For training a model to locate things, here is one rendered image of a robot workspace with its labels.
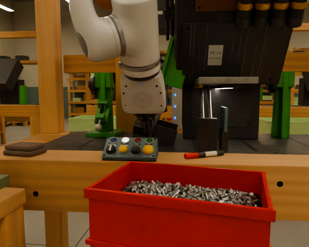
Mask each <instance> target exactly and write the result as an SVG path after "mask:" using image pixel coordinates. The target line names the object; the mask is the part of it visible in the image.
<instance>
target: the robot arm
mask: <svg viewBox="0 0 309 247"><path fill-rule="evenodd" d="M111 3H112V14H111V15H109V16H106V17H102V18H100V17H98V15H97V14H96V11H95V9H94V5H93V0H69V9H70V15H71V19H72V22H73V26H74V29H75V31H76V34H77V38H78V40H79V44H80V45H81V48H82V50H83V53H84V54H85V56H86V57H87V58H88V59H89V60H90V61H92V62H101V61H105V60H109V59H112V58H115V57H120V62H119V63H118V66H119V68H122V70H123V71H122V73H121V98H122V107H123V111H124V112H126V113H131V114H133V115H135V116H136V117H138V119H139V120H140V123H141V128H143V130H144V132H150V130H151V128H153V118H154V117H155V116H156V115H157V114H158V113H164V112H167V104H166V91H165V83H164V78H163V74H162V70H161V68H160V48H159V29H158V9H157V0H111Z"/></svg>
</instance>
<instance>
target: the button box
mask: <svg viewBox="0 0 309 247"><path fill-rule="evenodd" d="M111 138H112V137H107V140H106V143H105V146H104V150H103V154H102V159H103V160H106V161H150V162H156V160H157V157H158V140H157V138H152V139H153V141H152V142H151V143H148V142H146V139H147V138H140V139H141V141H140V142H138V143H136V142H135V141H134V139H135V138H129V141H128V142H123V141H122V139H123V138H124V137H116V138H117V141H116V142H111V141H110V139H111ZM108 145H114V146H115V151H114V152H112V153H108V152H107V151H106V147H107V146H108ZM122 145H125V146H127V148H128V150H127V151H126V152H124V153H121V152H119V147H120V146H122ZM146 145H151V146H152V147H153V148H154V150H153V152H152V153H150V154H145V153H144V152H143V147H144V146H146ZM133 146H139V147H140V151H139V152H138V153H133V152H132V151H131V148H132V147H133Z"/></svg>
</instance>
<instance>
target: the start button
mask: <svg viewBox="0 0 309 247"><path fill-rule="evenodd" d="M153 150H154V148H153V147H152V146H151V145H146V146H144V147H143V152H144V153H145V154H150V153H152V152H153Z"/></svg>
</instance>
